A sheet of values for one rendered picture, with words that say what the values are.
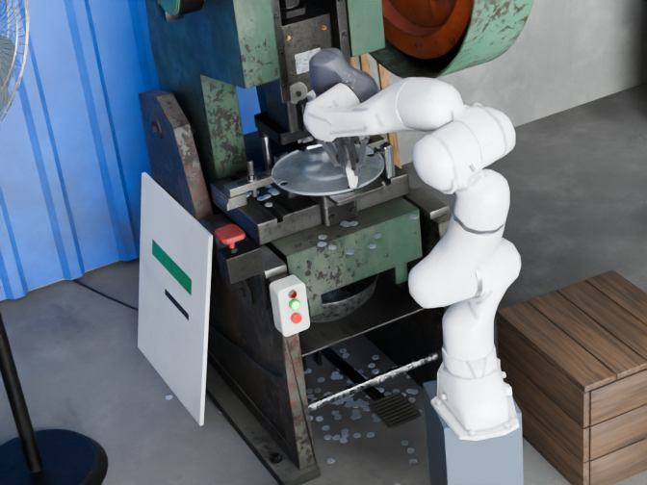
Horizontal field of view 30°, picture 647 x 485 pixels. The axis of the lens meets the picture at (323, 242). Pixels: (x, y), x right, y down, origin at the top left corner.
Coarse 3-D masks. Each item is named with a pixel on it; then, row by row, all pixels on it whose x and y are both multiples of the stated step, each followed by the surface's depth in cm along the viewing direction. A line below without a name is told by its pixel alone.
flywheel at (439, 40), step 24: (384, 0) 330; (408, 0) 320; (432, 0) 309; (456, 0) 299; (384, 24) 329; (408, 24) 322; (432, 24) 313; (456, 24) 296; (408, 48) 321; (432, 48) 310; (456, 48) 304
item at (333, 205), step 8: (368, 184) 301; (376, 184) 300; (344, 192) 298; (352, 192) 297; (360, 192) 297; (368, 192) 297; (320, 200) 308; (328, 200) 308; (336, 200) 295; (344, 200) 295; (352, 200) 296; (328, 208) 309; (336, 208) 310; (344, 208) 311; (352, 208) 311; (328, 216) 309; (336, 216) 311; (344, 216) 312; (352, 216) 313; (328, 224) 311
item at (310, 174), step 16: (320, 144) 322; (288, 160) 317; (304, 160) 316; (320, 160) 314; (368, 160) 312; (272, 176) 308; (288, 176) 309; (304, 176) 308; (320, 176) 305; (336, 176) 305; (368, 176) 304; (304, 192) 298; (320, 192) 299; (336, 192) 297
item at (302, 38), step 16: (288, 16) 297; (304, 16) 297; (320, 16) 296; (288, 32) 294; (304, 32) 296; (320, 32) 298; (288, 48) 295; (304, 48) 298; (320, 48) 300; (288, 64) 297; (304, 64) 299; (304, 80) 301; (304, 96) 302; (272, 112) 311; (288, 112) 303; (288, 128) 305; (304, 128) 303
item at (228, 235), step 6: (222, 228) 292; (228, 228) 292; (234, 228) 292; (240, 228) 292; (216, 234) 291; (222, 234) 290; (228, 234) 289; (234, 234) 289; (240, 234) 289; (222, 240) 288; (228, 240) 288; (234, 240) 288; (240, 240) 289; (228, 246) 293; (234, 246) 293
